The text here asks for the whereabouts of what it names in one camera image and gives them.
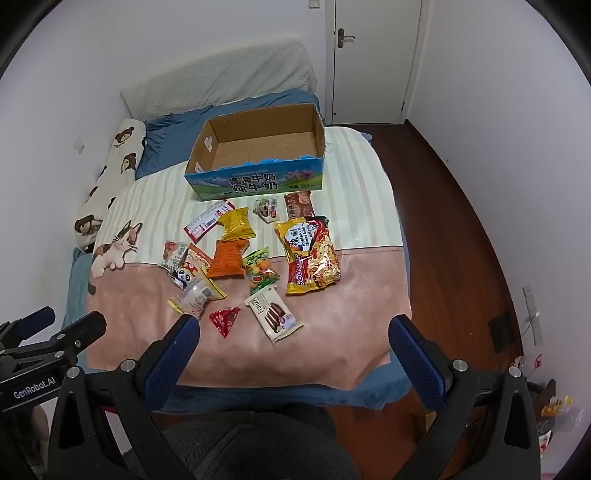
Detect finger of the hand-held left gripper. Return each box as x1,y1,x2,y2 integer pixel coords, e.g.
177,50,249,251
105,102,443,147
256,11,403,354
25,311,108,366
0,306,57,346

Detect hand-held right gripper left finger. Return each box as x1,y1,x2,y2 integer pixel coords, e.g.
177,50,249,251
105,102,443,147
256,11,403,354
47,314,201,480

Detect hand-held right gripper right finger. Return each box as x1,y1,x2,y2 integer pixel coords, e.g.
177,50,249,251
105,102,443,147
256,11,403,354
388,315,542,480

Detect clear yellow-edged snack packet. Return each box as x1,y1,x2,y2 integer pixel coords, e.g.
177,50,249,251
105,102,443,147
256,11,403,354
167,275,228,321

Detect red triangular snack packet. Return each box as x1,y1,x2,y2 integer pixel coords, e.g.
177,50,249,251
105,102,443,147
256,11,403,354
209,306,242,339

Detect panda print snack packet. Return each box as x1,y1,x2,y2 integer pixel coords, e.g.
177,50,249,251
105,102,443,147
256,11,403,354
172,269,204,289

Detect small orange and white packet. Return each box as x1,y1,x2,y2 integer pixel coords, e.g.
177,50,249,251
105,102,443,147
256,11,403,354
182,244,214,278

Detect white and grey snack packet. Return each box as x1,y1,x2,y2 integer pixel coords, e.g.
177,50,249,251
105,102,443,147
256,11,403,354
160,240,190,271

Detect white chocolate wafer packet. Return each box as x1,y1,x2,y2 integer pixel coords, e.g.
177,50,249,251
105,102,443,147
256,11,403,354
244,288,304,345

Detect orange snack packet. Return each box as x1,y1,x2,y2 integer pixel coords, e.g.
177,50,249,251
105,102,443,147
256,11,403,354
206,240,245,280

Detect green candy packet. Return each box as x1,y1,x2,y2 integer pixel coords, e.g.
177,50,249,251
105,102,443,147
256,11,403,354
242,246,281,295

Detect red and white packet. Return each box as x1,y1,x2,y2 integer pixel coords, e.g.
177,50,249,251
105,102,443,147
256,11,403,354
183,199,235,243

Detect yellow chips packet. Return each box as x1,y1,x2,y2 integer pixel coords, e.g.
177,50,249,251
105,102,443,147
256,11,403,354
217,207,257,243

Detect large yellow red noodle packet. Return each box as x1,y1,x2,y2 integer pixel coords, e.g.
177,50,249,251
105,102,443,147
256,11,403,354
274,215,342,296

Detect cardboard box blue print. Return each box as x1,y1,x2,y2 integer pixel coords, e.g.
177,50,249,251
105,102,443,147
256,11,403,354
185,103,327,202

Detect brown snack packet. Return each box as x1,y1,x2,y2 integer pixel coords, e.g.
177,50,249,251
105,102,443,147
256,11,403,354
283,191,315,220

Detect person's left forearm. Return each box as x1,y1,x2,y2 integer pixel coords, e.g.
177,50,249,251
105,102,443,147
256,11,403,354
28,406,52,480

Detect striped pink cat print blanket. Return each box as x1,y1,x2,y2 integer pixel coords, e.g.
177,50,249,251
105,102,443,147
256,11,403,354
86,126,411,389

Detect blue bed sheet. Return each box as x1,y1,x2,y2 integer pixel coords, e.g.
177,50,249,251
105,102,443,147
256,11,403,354
62,131,413,414

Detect white plastic bag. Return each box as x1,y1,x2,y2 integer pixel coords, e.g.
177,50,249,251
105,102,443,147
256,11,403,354
512,353,546,384

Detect person's dark trousers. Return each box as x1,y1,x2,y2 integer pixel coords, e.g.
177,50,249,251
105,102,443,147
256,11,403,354
159,404,361,480

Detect dark bin with clutter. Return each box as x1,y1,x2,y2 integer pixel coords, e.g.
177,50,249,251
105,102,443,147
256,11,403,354
526,378,579,449

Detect long white bear print pillow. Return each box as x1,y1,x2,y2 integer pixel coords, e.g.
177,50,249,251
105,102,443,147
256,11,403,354
74,118,147,252

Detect blue pillow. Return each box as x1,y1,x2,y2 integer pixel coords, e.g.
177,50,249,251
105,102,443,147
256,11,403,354
135,90,321,180

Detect grey headboard cushion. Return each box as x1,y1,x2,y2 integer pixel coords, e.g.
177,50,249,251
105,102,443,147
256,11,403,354
121,39,317,121

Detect white door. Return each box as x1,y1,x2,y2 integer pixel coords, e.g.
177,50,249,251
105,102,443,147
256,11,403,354
332,0,423,126

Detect black wall box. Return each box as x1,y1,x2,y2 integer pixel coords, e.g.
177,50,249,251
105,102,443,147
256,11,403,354
488,313,513,354

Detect white wall strip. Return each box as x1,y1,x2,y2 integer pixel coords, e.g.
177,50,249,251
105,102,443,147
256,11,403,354
522,285,544,346

